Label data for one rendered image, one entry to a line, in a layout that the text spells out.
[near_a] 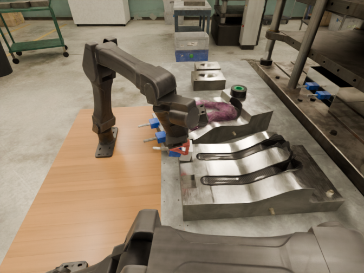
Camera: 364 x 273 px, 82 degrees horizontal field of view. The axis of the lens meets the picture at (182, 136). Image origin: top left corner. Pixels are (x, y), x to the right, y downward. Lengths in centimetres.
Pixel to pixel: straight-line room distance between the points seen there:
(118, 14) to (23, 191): 578
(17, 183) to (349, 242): 220
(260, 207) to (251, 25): 444
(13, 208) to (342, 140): 216
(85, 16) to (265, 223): 713
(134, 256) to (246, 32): 478
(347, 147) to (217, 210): 73
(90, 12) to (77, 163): 657
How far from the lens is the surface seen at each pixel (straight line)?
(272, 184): 70
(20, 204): 209
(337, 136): 124
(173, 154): 70
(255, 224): 74
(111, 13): 714
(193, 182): 71
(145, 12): 782
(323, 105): 137
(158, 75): 54
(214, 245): 26
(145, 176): 82
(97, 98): 81
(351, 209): 92
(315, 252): 28
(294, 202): 75
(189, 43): 407
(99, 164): 91
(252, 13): 488
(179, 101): 52
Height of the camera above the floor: 142
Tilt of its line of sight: 39 degrees down
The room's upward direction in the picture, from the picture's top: straight up
